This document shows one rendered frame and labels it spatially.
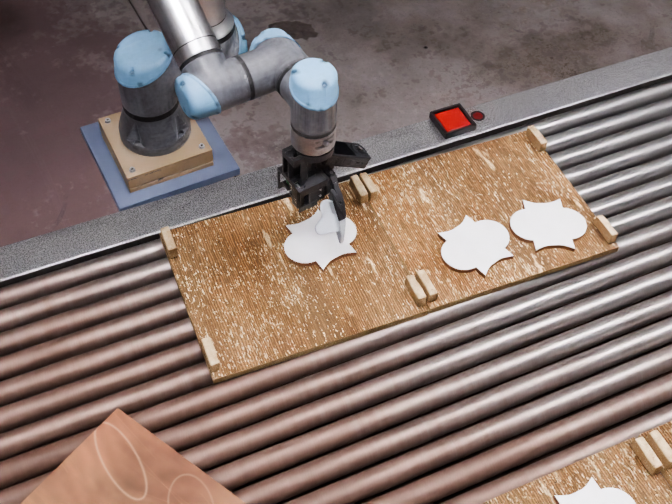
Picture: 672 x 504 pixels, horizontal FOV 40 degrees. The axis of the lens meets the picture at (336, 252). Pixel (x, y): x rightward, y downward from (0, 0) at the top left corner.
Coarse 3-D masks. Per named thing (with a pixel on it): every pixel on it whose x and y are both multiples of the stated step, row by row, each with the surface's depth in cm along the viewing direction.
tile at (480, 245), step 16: (464, 224) 179; (480, 224) 179; (496, 224) 179; (448, 240) 176; (464, 240) 176; (480, 240) 176; (496, 240) 176; (448, 256) 173; (464, 256) 174; (480, 256) 174; (496, 256) 174; (512, 256) 174; (464, 272) 172; (480, 272) 172
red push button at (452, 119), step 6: (456, 108) 202; (438, 114) 201; (444, 114) 201; (450, 114) 201; (456, 114) 201; (462, 114) 201; (444, 120) 200; (450, 120) 200; (456, 120) 200; (462, 120) 200; (444, 126) 198; (450, 126) 198; (456, 126) 198; (462, 126) 199
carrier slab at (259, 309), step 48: (192, 240) 175; (240, 240) 176; (384, 240) 177; (192, 288) 168; (240, 288) 169; (288, 288) 169; (336, 288) 169; (384, 288) 170; (240, 336) 162; (288, 336) 162; (336, 336) 163
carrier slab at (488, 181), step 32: (448, 160) 191; (480, 160) 191; (512, 160) 192; (544, 160) 192; (384, 192) 185; (416, 192) 185; (448, 192) 185; (480, 192) 186; (512, 192) 186; (544, 192) 186; (576, 192) 186; (384, 224) 179; (416, 224) 180; (448, 224) 180; (416, 256) 175; (544, 256) 176; (576, 256) 176; (448, 288) 170; (480, 288) 170
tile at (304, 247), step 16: (304, 224) 177; (352, 224) 178; (288, 240) 175; (304, 240) 175; (320, 240) 175; (336, 240) 175; (352, 240) 175; (288, 256) 172; (304, 256) 172; (320, 256) 172; (336, 256) 173
